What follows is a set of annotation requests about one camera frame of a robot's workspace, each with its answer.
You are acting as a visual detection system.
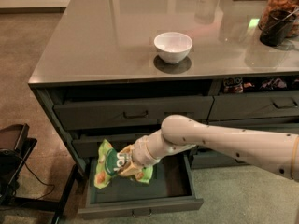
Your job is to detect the snack packets in drawer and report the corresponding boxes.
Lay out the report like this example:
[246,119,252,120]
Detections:
[222,76,299,93]

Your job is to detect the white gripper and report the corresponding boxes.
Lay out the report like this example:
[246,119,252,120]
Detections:
[118,137,161,177]

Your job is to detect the top left drawer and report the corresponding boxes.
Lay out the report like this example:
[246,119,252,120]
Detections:
[53,96,213,131]

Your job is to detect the open bottom left drawer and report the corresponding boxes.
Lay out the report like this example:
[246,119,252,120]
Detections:
[78,153,204,219]

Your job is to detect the white ceramic bowl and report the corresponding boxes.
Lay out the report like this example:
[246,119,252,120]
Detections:
[154,32,192,64]

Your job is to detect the middle left drawer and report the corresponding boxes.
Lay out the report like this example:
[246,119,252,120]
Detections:
[71,130,203,159]

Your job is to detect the black mesh cup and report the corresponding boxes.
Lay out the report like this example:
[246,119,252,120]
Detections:
[260,10,296,47]

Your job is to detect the black metal stand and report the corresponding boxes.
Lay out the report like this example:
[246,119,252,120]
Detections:
[0,124,81,224]

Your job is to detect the green rice chip bag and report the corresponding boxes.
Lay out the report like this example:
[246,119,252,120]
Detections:
[93,140,153,189]

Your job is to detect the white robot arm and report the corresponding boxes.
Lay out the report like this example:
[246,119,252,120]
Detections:
[119,115,299,181]

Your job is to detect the grey drawer cabinet counter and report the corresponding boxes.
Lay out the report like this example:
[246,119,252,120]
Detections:
[29,0,298,169]

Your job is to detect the bottom right drawer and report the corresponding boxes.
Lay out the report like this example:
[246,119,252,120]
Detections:
[190,149,246,169]

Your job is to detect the top right drawer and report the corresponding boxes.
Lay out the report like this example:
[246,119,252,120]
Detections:
[208,91,299,121]

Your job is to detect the black cable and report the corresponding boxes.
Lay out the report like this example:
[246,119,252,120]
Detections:
[18,161,56,203]

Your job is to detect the clear snack jar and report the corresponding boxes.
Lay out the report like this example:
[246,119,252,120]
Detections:
[258,0,299,30]

